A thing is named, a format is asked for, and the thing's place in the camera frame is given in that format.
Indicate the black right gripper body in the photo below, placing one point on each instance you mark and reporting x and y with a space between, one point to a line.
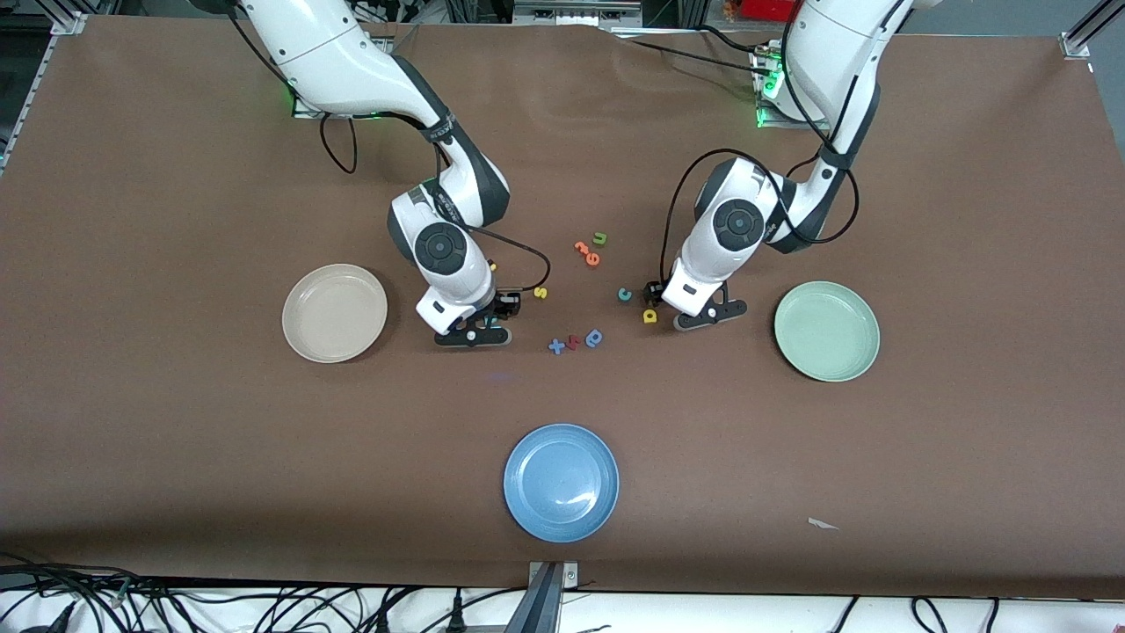
505 304

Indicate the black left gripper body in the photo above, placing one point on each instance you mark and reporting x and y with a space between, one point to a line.
655 291

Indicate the blue letter a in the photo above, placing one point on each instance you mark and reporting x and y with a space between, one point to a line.
594 338

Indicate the black power plug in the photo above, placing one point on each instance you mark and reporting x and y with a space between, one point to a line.
383 622
456 615

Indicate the red box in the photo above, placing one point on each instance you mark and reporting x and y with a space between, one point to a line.
769 9

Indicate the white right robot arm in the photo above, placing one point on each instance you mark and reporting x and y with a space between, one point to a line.
352 61

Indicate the beige brown plate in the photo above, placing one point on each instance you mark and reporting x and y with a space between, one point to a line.
334 313

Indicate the grey aluminium strut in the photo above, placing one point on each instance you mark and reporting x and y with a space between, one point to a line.
538 607

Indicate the grey equipment box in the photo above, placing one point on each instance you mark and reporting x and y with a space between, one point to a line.
576 10

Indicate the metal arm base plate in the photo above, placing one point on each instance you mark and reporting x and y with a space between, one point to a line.
303 112
773 121

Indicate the blue plate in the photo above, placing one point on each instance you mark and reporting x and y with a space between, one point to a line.
561 483

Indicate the silver metal bracket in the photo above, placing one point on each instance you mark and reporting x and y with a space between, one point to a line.
569 576

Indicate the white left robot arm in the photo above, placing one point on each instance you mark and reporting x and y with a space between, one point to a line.
826 53

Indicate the silver table corner bracket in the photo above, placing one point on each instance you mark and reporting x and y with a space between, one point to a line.
68 24
1077 44

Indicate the white paper scrap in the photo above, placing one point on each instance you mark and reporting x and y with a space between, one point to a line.
821 524

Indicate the pale green plate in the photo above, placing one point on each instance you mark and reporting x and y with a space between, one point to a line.
826 331

